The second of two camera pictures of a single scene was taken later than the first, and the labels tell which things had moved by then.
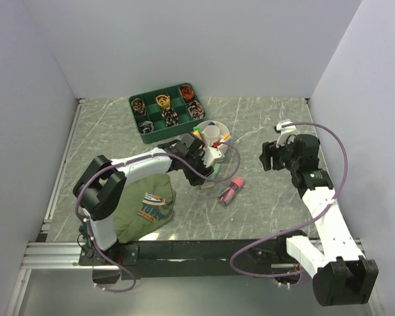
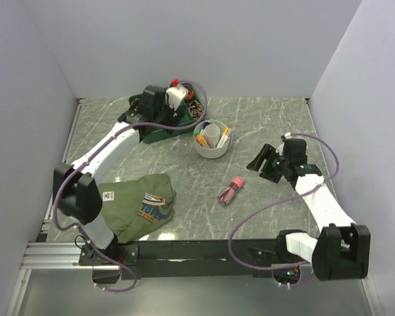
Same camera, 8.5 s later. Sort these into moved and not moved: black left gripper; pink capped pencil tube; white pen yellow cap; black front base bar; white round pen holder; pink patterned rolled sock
Moved: white pen yellow cap; black left gripper
Not moved: black front base bar; white round pen holder; pink capped pencil tube; pink patterned rolled sock
